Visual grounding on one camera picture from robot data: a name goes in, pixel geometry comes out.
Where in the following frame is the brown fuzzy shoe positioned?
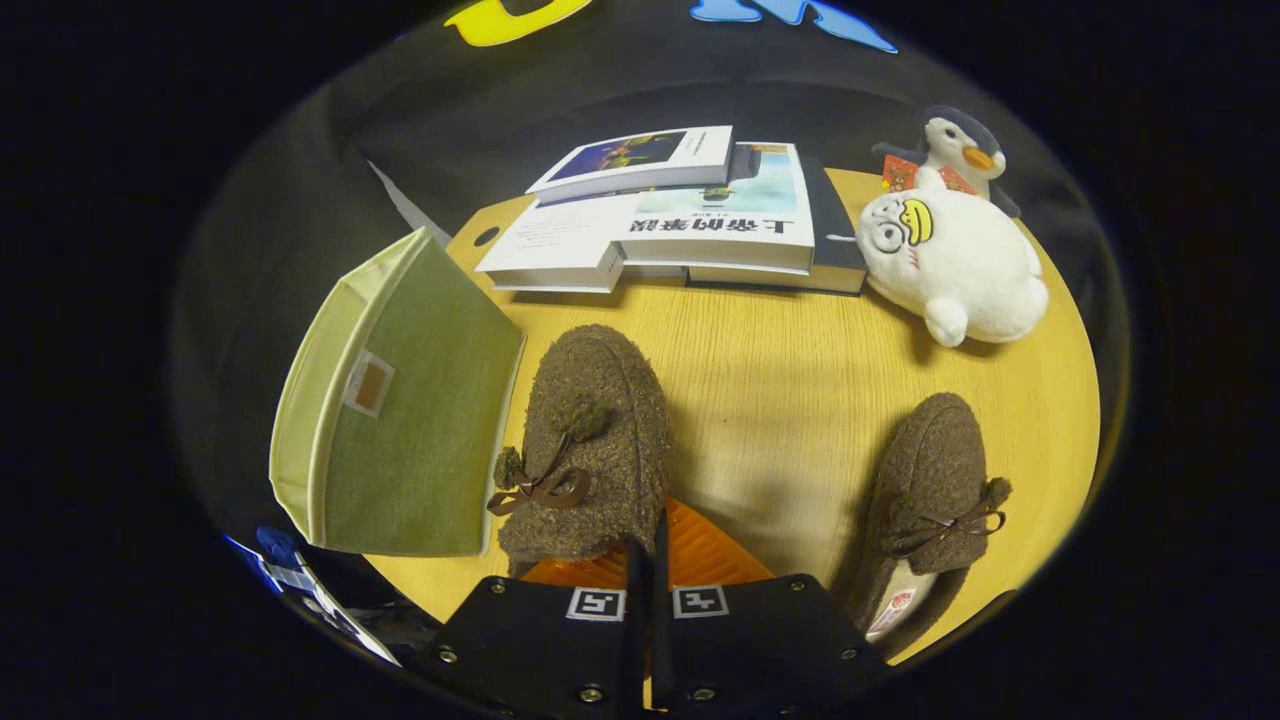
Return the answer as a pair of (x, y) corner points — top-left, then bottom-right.
(487, 323), (673, 586)
(840, 392), (1013, 661)

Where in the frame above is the white book sky cover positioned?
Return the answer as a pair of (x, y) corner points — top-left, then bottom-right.
(620, 142), (816, 273)

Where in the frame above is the white book blue photo cover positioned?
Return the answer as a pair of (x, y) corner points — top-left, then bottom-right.
(525, 125), (736, 206)

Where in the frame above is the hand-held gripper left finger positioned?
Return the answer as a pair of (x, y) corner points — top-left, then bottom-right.
(415, 535), (651, 720)

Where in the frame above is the green fabric storage box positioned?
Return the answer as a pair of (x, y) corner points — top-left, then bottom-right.
(268, 227), (528, 559)

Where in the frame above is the red paper card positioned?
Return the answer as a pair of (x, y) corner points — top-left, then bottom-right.
(882, 155), (976, 196)

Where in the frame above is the blue cloth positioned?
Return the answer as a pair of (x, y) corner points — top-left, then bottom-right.
(255, 525), (301, 571)

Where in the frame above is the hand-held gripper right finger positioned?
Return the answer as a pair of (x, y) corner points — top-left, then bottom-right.
(650, 500), (891, 716)

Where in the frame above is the navy penguin plush toy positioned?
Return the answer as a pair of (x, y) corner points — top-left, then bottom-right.
(872, 105), (1023, 219)

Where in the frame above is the black notebook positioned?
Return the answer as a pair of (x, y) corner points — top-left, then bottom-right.
(688, 155), (868, 296)

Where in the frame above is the white seal plush toy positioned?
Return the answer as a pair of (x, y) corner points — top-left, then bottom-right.
(855, 165), (1051, 349)

